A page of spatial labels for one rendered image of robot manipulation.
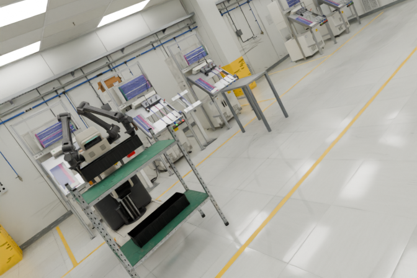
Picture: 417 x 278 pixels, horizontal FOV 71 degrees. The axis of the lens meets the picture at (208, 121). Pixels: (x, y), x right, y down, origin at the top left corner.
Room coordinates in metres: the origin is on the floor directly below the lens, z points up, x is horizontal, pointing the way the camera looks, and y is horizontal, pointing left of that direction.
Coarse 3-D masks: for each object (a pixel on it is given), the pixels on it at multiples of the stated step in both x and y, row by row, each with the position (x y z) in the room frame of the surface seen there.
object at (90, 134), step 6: (84, 132) 2.87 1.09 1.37; (90, 132) 2.87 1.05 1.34; (96, 132) 2.87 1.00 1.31; (78, 138) 2.81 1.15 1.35; (84, 138) 2.81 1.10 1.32; (90, 138) 2.81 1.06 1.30; (96, 138) 2.87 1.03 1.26; (78, 144) 2.86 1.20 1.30; (84, 144) 2.79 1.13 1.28; (90, 144) 2.84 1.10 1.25; (84, 150) 2.82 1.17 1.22
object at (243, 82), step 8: (264, 72) 4.29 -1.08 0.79; (240, 80) 4.72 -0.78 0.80; (248, 80) 4.31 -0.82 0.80; (232, 88) 4.42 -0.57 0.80; (248, 88) 4.11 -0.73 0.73; (272, 88) 4.29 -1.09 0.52; (224, 96) 4.70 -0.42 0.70; (248, 96) 4.89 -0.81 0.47; (256, 104) 4.11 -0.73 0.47; (280, 104) 4.29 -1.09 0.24; (232, 112) 4.72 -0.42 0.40; (256, 112) 4.89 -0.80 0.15; (264, 120) 4.11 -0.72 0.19; (240, 128) 4.73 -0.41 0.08
